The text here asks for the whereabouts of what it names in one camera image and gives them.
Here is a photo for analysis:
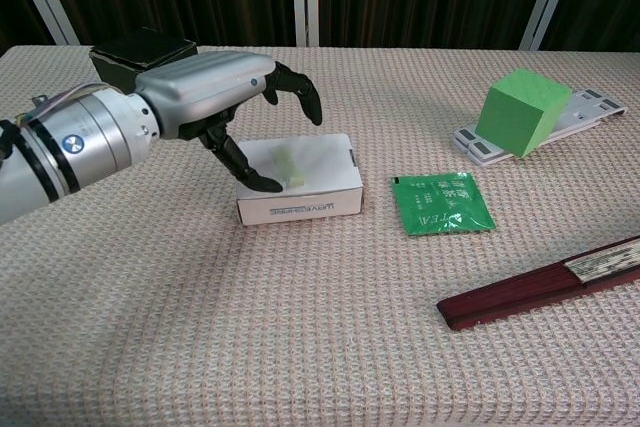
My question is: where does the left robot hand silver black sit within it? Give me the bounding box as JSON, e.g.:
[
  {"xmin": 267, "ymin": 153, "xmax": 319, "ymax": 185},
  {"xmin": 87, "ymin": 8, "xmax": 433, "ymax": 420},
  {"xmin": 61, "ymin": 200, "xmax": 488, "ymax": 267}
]
[{"xmin": 134, "ymin": 52, "xmax": 324, "ymax": 194}]

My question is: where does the black cardboard box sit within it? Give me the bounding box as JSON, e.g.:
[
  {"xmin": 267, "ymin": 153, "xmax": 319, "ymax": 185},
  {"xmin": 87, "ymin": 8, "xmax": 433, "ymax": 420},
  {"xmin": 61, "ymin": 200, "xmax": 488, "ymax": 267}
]
[{"xmin": 88, "ymin": 26, "xmax": 199, "ymax": 96}]

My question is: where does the white cardboard box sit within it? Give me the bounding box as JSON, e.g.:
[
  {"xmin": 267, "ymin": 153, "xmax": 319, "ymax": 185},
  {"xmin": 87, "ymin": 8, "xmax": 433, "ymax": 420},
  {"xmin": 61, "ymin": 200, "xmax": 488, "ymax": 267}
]
[{"xmin": 235, "ymin": 133, "xmax": 365, "ymax": 227}]

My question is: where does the white grey flat device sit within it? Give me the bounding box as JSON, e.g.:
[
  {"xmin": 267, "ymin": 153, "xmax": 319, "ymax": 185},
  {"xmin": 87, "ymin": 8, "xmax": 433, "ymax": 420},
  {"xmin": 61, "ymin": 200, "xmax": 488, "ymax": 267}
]
[{"xmin": 453, "ymin": 88, "xmax": 629, "ymax": 167}]

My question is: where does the green tea packet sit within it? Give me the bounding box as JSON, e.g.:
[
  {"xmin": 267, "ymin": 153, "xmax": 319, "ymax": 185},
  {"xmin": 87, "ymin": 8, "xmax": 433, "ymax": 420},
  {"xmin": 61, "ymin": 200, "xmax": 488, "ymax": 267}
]
[{"xmin": 391, "ymin": 171, "xmax": 497, "ymax": 237}]

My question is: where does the beige waffle tablecloth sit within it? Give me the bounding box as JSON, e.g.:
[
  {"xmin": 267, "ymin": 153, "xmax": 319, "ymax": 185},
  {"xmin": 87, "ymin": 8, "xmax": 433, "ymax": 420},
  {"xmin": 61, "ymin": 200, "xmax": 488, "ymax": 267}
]
[{"xmin": 0, "ymin": 44, "xmax": 640, "ymax": 427}]

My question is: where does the green foam cube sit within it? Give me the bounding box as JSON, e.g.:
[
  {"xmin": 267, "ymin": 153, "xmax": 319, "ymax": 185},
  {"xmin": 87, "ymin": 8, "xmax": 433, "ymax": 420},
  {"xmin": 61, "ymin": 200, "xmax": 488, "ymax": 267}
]
[{"xmin": 473, "ymin": 70, "xmax": 574, "ymax": 160}]

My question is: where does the dark red folding fan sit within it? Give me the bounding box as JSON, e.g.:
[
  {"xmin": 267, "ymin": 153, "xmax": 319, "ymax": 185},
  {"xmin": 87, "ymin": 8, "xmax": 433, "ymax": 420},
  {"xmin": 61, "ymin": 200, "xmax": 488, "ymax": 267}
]
[{"xmin": 436, "ymin": 235, "xmax": 640, "ymax": 332}]

